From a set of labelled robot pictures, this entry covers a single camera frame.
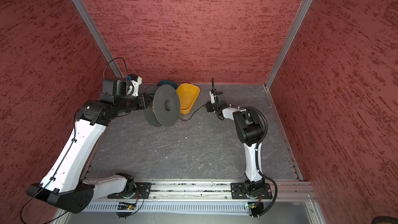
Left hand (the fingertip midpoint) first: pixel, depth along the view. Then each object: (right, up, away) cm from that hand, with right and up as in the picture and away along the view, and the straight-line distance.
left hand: (151, 102), depth 69 cm
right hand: (+27, -4, +37) cm, 46 cm away
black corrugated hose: (+45, -15, -12) cm, 49 cm away
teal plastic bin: (-6, +15, +51) cm, 53 cm away
